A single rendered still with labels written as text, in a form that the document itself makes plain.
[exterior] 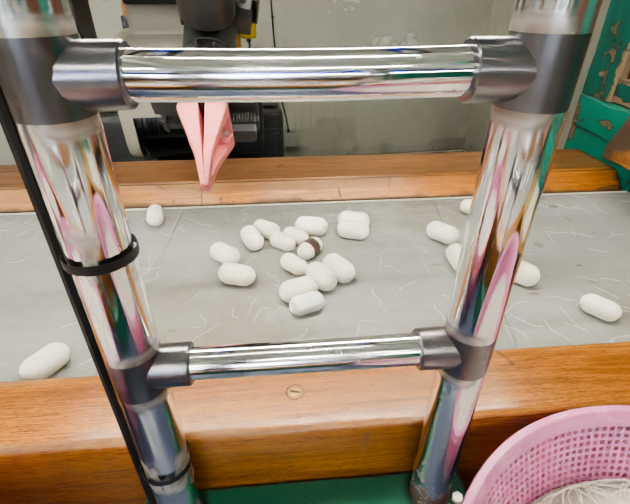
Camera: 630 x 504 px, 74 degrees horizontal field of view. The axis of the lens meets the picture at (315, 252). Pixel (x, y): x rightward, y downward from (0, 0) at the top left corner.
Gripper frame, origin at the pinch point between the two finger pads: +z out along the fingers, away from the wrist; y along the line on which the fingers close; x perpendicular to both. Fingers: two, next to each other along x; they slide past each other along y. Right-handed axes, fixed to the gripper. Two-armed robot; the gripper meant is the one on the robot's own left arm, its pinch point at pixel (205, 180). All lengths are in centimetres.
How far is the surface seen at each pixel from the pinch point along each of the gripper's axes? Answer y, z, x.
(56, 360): -9.4, 16.7, -4.0
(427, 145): 99, -124, 182
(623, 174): 56, -7, 13
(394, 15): 70, -166, 126
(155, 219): -7.5, -0.4, 9.7
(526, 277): 29.6, 10.9, -0.3
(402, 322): 17.1, 14.7, -1.2
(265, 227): 5.4, 2.1, 6.9
